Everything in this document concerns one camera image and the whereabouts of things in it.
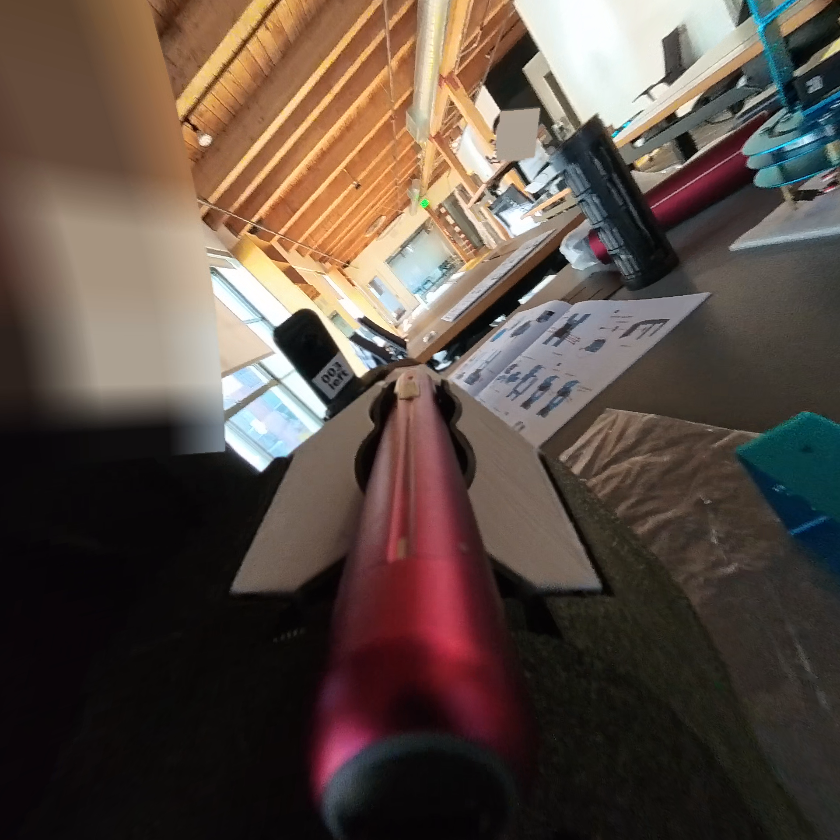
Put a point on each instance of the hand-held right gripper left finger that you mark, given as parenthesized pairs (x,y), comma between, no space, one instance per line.
(308,512)

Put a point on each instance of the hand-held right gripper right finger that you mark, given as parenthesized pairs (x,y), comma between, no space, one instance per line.
(525,512)

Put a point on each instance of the red electric screwdriver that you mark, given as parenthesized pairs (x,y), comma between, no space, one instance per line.
(420,590)

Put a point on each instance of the large blue U bracket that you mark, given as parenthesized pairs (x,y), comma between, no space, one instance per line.
(800,472)

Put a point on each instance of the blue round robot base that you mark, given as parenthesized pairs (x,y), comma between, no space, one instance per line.
(794,138)

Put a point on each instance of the dark grey desk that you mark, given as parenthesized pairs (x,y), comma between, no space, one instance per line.
(754,328)

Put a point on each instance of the clear plastic bag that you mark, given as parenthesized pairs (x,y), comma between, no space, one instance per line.
(689,525)

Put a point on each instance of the white instruction manual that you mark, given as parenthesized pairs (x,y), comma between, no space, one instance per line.
(623,348)

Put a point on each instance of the white paper sheet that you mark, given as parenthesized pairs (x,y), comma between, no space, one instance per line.
(505,269)

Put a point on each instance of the person's black clothing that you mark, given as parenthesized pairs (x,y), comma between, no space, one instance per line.
(98,656)

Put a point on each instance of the white plastic bag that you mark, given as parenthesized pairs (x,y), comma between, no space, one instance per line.
(577,249)

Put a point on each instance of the black perforated cylinder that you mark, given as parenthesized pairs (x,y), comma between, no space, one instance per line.
(617,210)

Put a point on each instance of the red cylinder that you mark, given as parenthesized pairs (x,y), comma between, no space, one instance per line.
(702,184)

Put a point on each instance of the white foam sheet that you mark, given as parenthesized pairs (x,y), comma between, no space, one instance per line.
(794,223)

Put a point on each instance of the wooden table with dark frame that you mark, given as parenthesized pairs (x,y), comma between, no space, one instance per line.
(472,308)

